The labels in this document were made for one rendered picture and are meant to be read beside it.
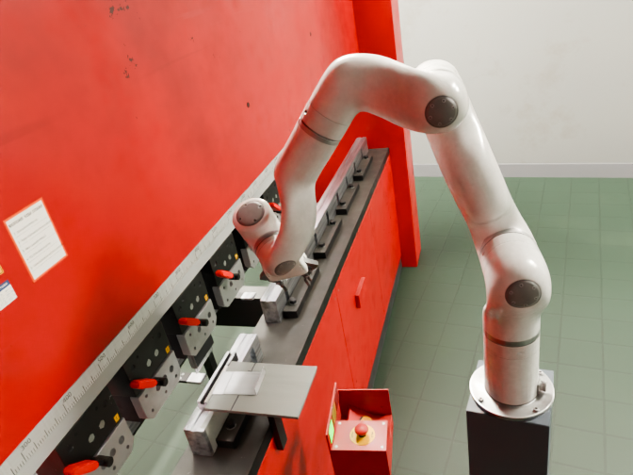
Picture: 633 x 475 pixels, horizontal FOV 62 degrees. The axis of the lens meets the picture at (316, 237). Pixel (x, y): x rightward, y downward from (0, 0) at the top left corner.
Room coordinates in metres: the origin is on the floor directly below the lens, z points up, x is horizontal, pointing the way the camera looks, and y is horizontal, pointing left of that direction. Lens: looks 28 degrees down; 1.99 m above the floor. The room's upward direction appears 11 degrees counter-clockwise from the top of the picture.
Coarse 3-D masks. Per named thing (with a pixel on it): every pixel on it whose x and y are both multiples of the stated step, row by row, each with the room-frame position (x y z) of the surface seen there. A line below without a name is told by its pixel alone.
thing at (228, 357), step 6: (228, 354) 1.26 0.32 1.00; (234, 354) 1.25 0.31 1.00; (222, 360) 1.24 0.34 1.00; (228, 360) 1.23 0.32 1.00; (234, 360) 1.24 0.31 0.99; (222, 366) 1.22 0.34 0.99; (228, 366) 1.21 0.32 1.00; (216, 372) 1.19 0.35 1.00; (216, 378) 1.18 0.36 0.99; (210, 384) 1.15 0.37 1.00; (204, 390) 1.13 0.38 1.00; (210, 390) 1.13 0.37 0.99; (204, 396) 1.11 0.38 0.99; (198, 402) 1.09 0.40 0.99; (204, 402) 1.08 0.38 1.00
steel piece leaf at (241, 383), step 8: (232, 376) 1.16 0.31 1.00; (240, 376) 1.15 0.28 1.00; (248, 376) 1.15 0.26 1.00; (256, 376) 1.14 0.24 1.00; (232, 384) 1.13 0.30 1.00; (240, 384) 1.12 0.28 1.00; (248, 384) 1.12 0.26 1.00; (256, 384) 1.09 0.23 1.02; (224, 392) 1.10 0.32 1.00; (232, 392) 1.10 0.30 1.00; (240, 392) 1.09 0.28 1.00; (248, 392) 1.08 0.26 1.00; (256, 392) 1.07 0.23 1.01
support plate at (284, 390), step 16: (240, 368) 1.19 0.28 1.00; (256, 368) 1.18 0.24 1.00; (272, 368) 1.16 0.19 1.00; (288, 368) 1.15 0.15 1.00; (304, 368) 1.14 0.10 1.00; (272, 384) 1.10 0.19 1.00; (288, 384) 1.09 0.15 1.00; (304, 384) 1.08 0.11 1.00; (224, 400) 1.07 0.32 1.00; (240, 400) 1.06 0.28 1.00; (256, 400) 1.05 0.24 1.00; (272, 400) 1.04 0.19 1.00; (288, 400) 1.03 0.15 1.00; (304, 400) 1.02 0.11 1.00; (272, 416) 0.99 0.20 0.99; (288, 416) 0.98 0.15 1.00
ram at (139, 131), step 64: (0, 0) 0.93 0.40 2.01; (64, 0) 1.06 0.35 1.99; (128, 0) 1.23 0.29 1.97; (192, 0) 1.48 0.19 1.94; (256, 0) 1.88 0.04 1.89; (320, 0) 2.57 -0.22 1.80; (0, 64) 0.88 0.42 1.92; (64, 64) 1.00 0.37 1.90; (128, 64) 1.17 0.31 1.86; (192, 64) 1.40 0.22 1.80; (256, 64) 1.77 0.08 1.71; (320, 64) 2.42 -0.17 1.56; (0, 128) 0.83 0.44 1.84; (64, 128) 0.95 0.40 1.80; (128, 128) 1.10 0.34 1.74; (192, 128) 1.33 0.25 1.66; (256, 128) 1.67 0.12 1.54; (0, 192) 0.79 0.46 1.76; (64, 192) 0.89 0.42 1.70; (128, 192) 1.04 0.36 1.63; (192, 192) 1.25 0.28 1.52; (256, 192) 1.57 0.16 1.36; (0, 256) 0.74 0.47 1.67; (128, 256) 0.98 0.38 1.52; (0, 320) 0.69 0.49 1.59; (64, 320) 0.79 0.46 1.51; (128, 320) 0.91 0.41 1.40; (0, 384) 0.65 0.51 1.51; (64, 384) 0.74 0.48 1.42; (0, 448) 0.60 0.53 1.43
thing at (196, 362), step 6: (210, 336) 1.19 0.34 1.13; (204, 342) 1.16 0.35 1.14; (210, 342) 1.18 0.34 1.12; (204, 348) 1.15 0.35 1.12; (210, 348) 1.19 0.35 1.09; (198, 354) 1.12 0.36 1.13; (204, 354) 1.14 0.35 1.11; (192, 360) 1.10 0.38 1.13; (198, 360) 1.11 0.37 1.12; (204, 360) 1.15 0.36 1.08; (192, 366) 1.10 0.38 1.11; (198, 366) 1.10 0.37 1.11
